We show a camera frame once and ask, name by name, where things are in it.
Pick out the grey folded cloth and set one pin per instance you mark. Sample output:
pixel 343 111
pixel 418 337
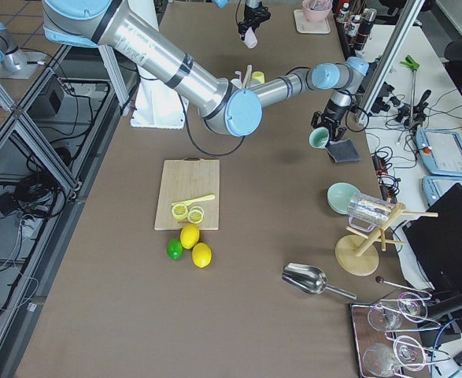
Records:
pixel 343 151

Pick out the lemon slice lower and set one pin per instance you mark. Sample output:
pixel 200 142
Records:
pixel 195 215

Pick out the yellow cup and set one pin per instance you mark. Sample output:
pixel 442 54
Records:
pixel 257 78

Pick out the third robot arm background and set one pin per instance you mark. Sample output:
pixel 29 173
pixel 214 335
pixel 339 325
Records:
pixel 13 60

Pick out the mint green cup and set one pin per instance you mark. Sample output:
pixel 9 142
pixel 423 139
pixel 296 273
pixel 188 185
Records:
pixel 319 138

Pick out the pink bowl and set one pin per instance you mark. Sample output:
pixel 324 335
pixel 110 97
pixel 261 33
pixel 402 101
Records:
pixel 316 10

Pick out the yellow lemon near board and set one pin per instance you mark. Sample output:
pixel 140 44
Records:
pixel 189 236

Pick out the lemon slice upper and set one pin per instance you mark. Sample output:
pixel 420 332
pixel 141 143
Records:
pixel 179 211

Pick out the black monitor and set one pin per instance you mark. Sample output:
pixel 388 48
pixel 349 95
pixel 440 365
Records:
pixel 437 241

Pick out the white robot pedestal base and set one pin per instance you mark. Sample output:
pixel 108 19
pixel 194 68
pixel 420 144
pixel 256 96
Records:
pixel 156 105

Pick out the green lime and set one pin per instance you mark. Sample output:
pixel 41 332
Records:
pixel 174 249

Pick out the clear glass mug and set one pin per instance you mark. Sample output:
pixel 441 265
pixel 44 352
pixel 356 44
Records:
pixel 365 212

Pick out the wooden mug tree stand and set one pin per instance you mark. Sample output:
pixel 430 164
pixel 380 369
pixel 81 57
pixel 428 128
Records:
pixel 357 253

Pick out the white wire cup rack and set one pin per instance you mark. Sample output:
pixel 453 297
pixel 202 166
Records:
pixel 242 78

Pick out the white tray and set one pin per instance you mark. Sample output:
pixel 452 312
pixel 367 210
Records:
pixel 304 26

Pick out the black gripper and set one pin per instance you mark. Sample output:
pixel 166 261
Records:
pixel 335 113
pixel 253 12

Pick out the bamboo cutting board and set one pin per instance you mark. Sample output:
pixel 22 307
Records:
pixel 184 180

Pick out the yellow lemon far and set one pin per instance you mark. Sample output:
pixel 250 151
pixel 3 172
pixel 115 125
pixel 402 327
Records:
pixel 202 255

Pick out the pink plastic cup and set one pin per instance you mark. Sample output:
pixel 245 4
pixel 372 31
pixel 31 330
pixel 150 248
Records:
pixel 249 38

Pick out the teach pendant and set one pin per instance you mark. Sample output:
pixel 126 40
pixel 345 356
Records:
pixel 440 151
pixel 434 187

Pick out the lemon slice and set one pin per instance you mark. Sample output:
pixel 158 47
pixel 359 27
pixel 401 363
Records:
pixel 195 215
pixel 179 211

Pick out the teach pendant upper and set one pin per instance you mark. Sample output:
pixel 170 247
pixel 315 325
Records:
pixel 440 151

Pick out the teach pendant lower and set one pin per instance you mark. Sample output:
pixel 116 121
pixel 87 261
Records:
pixel 434 187

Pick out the metal scoop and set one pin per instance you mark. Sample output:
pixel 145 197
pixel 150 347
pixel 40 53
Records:
pixel 311 280

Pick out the wine glass rack tray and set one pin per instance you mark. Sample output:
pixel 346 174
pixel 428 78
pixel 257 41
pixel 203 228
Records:
pixel 386 336

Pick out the green bowl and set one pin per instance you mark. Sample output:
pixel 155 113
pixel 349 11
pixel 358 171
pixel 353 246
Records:
pixel 339 195

